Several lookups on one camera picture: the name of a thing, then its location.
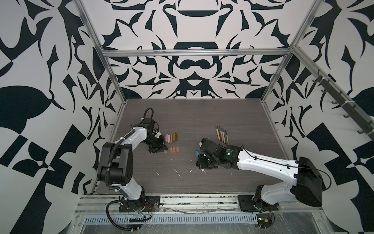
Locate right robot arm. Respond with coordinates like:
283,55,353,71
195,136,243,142
196,138,325,212

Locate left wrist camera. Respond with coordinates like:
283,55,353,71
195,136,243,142
141,118,159,132

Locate aluminium front rail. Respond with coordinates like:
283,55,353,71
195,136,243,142
74,194,241,215

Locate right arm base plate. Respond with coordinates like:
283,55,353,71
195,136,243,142
238,195,263,213

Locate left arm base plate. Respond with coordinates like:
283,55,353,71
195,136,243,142
119,196,160,213

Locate green capped brown pen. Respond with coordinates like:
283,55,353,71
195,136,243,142
224,130,229,145

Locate tan pen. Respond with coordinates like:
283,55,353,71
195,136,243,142
219,127,225,143

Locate white slotted cable duct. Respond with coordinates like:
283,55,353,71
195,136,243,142
84,214,258,225

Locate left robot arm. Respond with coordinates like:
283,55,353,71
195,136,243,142
97,126,168,200

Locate black hook rail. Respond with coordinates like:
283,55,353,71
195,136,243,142
313,70,374,141

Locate left black corrugated cable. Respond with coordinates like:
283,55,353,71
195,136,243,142
105,107,155,232

